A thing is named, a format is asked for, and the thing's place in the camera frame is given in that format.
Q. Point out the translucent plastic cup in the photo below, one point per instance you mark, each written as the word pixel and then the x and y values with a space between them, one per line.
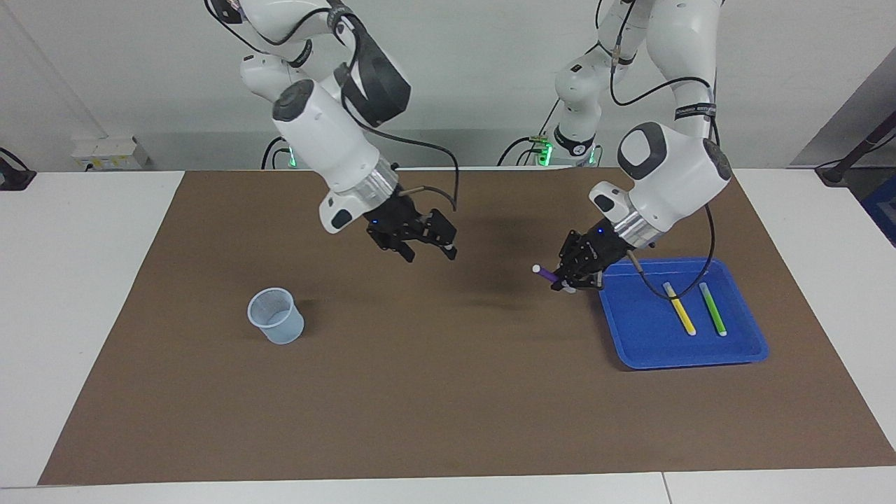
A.
pixel 287 332

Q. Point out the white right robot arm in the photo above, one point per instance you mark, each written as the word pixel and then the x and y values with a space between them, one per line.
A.
pixel 336 154

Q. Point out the purple pen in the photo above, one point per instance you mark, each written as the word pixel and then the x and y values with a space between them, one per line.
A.
pixel 546 274

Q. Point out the black clamp mount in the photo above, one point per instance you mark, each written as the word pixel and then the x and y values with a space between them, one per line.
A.
pixel 14 175

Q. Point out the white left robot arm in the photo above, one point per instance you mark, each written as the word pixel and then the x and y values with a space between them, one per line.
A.
pixel 665 175

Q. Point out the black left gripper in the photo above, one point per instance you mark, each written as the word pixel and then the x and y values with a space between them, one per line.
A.
pixel 602 248

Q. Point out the black stand pole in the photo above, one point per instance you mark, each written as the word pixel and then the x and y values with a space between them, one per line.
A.
pixel 861 150

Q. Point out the green pen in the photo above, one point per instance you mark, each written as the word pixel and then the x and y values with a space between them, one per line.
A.
pixel 712 308

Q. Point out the brown table mat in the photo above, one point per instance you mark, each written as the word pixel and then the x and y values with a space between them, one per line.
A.
pixel 448 385

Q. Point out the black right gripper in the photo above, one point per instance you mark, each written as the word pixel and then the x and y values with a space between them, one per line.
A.
pixel 395 220

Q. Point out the yellow pen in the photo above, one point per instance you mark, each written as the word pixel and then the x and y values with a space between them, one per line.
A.
pixel 679 308

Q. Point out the white power strip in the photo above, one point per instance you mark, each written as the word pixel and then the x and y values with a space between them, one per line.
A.
pixel 112 154

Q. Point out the blue plastic tray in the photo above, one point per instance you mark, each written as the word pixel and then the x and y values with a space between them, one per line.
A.
pixel 700 343

